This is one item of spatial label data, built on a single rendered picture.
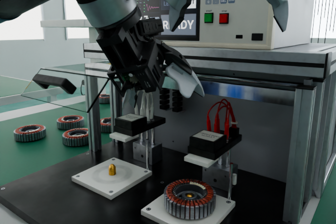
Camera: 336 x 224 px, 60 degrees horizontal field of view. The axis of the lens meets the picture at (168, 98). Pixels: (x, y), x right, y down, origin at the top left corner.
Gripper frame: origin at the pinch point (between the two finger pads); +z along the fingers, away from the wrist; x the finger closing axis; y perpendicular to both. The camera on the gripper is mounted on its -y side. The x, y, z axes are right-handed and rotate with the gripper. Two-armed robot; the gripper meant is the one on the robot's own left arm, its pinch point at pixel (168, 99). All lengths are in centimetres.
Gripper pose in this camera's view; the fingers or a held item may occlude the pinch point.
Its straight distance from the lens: 56.7
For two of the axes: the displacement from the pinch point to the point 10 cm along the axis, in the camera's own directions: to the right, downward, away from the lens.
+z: 3.7, 6.9, 6.3
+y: -1.6, 7.1, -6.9
